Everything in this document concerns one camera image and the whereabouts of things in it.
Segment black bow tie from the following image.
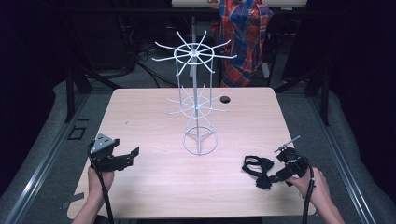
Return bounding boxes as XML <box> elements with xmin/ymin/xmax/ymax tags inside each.
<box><xmin>241</xmin><ymin>155</ymin><xmax>276</xmax><ymax>190</ymax></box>

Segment grey tape strip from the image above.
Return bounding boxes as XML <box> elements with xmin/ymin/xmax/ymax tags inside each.
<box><xmin>60</xmin><ymin>191</ymin><xmax>86</xmax><ymax>211</ymax></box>

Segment right hand-held gripper cable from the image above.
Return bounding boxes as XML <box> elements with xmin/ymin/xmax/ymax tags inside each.
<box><xmin>290</xmin><ymin>152</ymin><xmax>316</xmax><ymax>224</ymax></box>

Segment left hand-held gripper cable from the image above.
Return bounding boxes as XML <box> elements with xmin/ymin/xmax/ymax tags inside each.
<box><xmin>88</xmin><ymin>141</ymin><xmax>116</xmax><ymax>224</ymax></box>

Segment black metal stand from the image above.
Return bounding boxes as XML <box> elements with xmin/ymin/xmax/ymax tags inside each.
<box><xmin>63</xmin><ymin>60</ymin><xmax>123</xmax><ymax>124</ymax></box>
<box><xmin>274</xmin><ymin>66</ymin><xmax>332</xmax><ymax>127</ymax></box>

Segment metal floor rail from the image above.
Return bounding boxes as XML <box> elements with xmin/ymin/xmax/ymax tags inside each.
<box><xmin>2</xmin><ymin>92</ymin><xmax>92</xmax><ymax>224</ymax></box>
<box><xmin>306</xmin><ymin>92</ymin><xmax>378</xmax><ymax>224</ymax></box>

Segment white wire display rack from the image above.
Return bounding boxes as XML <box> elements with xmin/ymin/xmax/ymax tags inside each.
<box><xmin>151</xmin><ymin>30</ymin><xmax>238</xmax><ymax>156</ymax></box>

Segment person's right hand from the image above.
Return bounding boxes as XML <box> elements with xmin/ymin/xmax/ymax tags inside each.
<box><xmin>285</xmin><ymin>166</ymin><xmax>329</xmax><ymax>208</ymax></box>

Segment hand-held gripper cable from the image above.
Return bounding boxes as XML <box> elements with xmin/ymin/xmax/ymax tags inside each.
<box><xmin>290</xmin><ymin>152</ymin><xmax>316</xmax><ymax>224</ymax></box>
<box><xmin>88</xmin><ymin>141</ymin><xmax>116</xmax><ymax>224</ymax></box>

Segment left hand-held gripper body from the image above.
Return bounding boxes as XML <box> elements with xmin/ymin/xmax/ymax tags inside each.
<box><xmin>88</xmin><ymin>133</ymin><xmax>121</xmax><ymax>173</ymax></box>

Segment red blue plaid cloth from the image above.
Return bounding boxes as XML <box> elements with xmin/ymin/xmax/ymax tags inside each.
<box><xmin>210</xmin><ymin>0</ymin><xmax>275</xmax><ymax>89</ymax></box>

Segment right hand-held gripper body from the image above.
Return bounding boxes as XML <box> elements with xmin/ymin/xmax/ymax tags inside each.
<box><xmin>274</xmin><ymin>134</ymin><xmax>310</xmax><ymax>188</ymax></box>

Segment person's left hand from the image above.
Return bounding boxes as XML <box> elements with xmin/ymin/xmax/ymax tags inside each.
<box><xmin>87</xmin><ymin>165</ymin><xmax>116</xmax><ymax>202</ymax></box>

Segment black floor cable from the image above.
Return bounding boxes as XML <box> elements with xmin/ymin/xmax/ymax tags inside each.
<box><xmin>135</xmin><ymin>60</ymin><xmax>179</xmax><ymax>89</ymax></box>

